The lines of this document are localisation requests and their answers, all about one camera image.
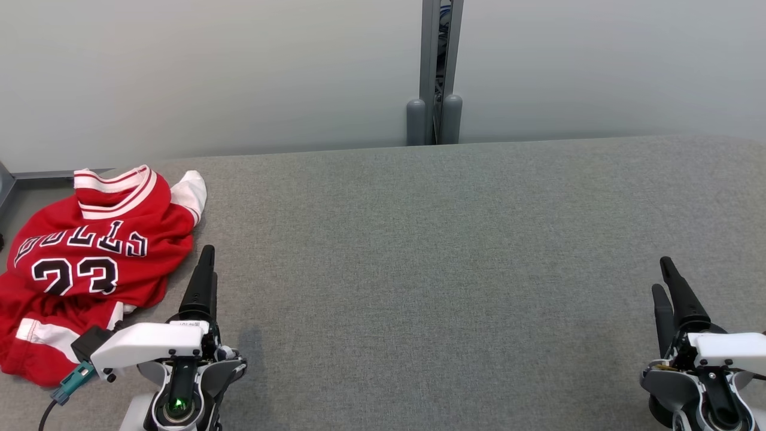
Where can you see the grey wall base rail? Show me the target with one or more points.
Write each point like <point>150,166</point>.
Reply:
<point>42,175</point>

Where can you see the grey partition post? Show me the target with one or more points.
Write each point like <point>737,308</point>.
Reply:
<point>429,60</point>

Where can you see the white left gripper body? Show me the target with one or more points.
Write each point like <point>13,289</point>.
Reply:
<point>149,344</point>

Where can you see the grey cylindrical partition foot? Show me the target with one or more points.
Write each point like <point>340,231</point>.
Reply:
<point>416,123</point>
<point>452,120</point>

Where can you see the red Bulls 23 jersey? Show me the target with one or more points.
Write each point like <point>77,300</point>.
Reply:
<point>149,239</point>

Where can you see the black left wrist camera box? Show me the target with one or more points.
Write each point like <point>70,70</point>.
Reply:
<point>90,344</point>

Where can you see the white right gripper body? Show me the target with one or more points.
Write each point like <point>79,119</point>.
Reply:
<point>730,350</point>

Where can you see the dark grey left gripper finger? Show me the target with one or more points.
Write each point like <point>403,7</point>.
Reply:
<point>197,293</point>
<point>213,299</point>

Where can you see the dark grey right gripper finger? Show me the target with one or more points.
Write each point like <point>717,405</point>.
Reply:
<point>685,305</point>
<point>663,326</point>

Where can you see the red shorts white side stripe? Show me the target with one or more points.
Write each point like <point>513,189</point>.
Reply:
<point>36,359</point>

